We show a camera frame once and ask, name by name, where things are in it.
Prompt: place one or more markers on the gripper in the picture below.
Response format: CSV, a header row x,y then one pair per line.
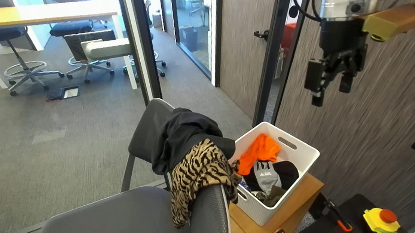
x,y
341,34

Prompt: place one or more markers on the black shirt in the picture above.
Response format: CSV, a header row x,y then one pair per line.
x,y
288,172

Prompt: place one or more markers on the white plastic basket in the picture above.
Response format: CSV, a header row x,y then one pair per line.
x,y
259,211

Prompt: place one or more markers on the dark grey chair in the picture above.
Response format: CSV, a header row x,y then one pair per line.
x,y
150,130

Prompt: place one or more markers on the grey mesh chair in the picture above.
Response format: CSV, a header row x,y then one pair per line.
x,y
127,218

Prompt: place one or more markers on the wooden door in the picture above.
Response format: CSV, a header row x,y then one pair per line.
x,y
238,59

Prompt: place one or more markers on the orange cloth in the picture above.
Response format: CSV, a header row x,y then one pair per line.
x,y
259,151

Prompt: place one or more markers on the grey printed cloth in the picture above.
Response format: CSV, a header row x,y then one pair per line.
x,y
267,176

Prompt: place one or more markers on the olive green cloth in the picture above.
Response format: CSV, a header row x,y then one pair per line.
x,y
273,198

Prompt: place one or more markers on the dark waste bin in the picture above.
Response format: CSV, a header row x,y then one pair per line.
x,y
189,38

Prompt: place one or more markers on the yellow emergency stop button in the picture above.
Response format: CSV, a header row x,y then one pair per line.
x,y
380,221

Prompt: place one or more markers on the black cloth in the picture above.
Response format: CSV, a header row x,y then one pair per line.
x,y
183,133

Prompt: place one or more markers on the leopard print cloth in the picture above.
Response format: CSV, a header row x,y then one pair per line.
x,y
199,172

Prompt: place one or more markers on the group of office chairs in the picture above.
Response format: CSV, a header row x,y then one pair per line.
x,y
68,27

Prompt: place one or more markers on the black floor panel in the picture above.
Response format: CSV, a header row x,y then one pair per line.
x,y
61,93

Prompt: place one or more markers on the wooden top meeting table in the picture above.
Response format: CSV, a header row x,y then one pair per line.
x,y
43,13

